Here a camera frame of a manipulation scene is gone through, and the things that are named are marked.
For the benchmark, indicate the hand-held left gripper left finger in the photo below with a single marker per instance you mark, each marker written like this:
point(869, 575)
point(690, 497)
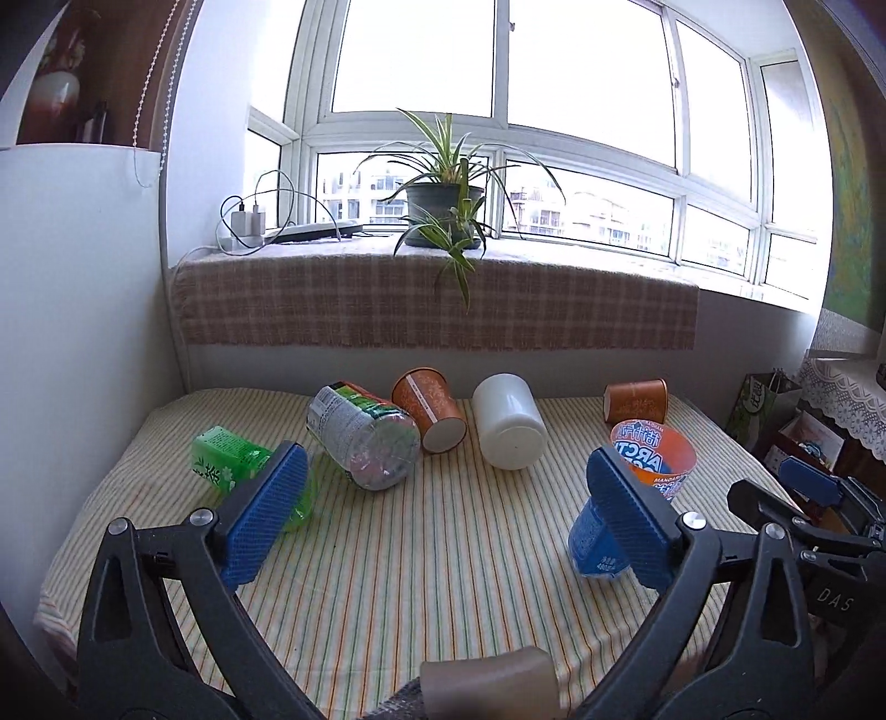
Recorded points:
point(266, 512)

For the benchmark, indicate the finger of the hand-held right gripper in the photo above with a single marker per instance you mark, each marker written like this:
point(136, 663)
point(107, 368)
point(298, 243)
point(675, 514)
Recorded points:
point(811, 483)
point(765, 502)

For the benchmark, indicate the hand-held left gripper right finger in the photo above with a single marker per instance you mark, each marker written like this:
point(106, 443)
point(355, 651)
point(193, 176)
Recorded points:
point(630, 519)

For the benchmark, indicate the blue and orange cup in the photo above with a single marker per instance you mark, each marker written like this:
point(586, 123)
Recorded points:
point(657, 457)

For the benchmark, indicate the brown orange paper cup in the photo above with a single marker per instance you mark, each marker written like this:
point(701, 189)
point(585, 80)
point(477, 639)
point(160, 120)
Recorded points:
point(633, 400)

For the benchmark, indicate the white plastic cup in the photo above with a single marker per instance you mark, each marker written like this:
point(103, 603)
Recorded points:
point(509, 422)

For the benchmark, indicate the orange patterned paper cup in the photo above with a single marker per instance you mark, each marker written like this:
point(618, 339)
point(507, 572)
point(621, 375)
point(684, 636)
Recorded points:
point(426, 401)

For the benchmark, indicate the beige paper cup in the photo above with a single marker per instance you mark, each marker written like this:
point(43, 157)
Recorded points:
point(484, 682)

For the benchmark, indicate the red cardboard box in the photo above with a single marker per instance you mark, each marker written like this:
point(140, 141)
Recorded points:
point(803, 439)

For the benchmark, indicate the green plastic bottle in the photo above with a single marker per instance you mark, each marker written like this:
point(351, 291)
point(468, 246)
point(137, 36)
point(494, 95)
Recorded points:
point(221, 460)

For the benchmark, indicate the green paper bag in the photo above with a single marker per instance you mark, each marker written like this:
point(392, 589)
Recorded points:
point(758, 408)

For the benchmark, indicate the white lace cloth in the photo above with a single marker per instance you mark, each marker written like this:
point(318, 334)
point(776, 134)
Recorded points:
point(848, 391)

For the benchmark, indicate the clear bottle with green label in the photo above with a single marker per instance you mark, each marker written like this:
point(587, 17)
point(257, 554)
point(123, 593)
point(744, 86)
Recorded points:
point(360, 429)

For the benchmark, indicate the striped bed sheet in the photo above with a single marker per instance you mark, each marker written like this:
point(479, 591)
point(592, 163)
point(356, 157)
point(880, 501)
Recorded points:
point(415, 554)

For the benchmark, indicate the plaid windowsill cloth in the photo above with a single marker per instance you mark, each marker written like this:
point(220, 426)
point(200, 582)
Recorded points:
point(346, 298)

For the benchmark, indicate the white power strip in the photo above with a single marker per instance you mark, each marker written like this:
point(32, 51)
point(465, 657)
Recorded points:
point(239, 244)

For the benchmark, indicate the dark flat device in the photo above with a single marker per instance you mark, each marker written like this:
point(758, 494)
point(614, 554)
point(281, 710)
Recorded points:
point(315, 230)

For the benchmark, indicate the white charger plug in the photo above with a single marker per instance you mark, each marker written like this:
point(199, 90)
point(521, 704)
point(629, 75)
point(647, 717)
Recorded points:
point(239, 225)
point(255, 220)

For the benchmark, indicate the potted spider plant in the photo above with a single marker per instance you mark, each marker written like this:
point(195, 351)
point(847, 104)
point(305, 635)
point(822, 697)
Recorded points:
point(443, 204)

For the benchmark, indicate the dark small bottle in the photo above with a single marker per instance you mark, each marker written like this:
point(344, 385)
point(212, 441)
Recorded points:
point(97, 123)

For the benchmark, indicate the round pale vase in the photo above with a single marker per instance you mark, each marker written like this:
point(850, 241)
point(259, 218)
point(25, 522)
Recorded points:
point(52, 100)

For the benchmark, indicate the green wall poster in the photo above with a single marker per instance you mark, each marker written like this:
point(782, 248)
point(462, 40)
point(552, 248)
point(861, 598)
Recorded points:
point(855, 201)

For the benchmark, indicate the white window frame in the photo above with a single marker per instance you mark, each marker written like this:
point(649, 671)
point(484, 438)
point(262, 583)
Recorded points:
point(502, 131)

